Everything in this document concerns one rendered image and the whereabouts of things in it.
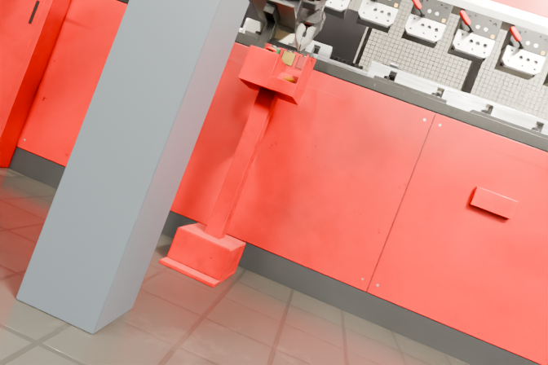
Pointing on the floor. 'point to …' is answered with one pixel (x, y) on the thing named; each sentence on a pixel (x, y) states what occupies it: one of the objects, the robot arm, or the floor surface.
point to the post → (470, 77)
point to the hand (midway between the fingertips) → (299, 46)
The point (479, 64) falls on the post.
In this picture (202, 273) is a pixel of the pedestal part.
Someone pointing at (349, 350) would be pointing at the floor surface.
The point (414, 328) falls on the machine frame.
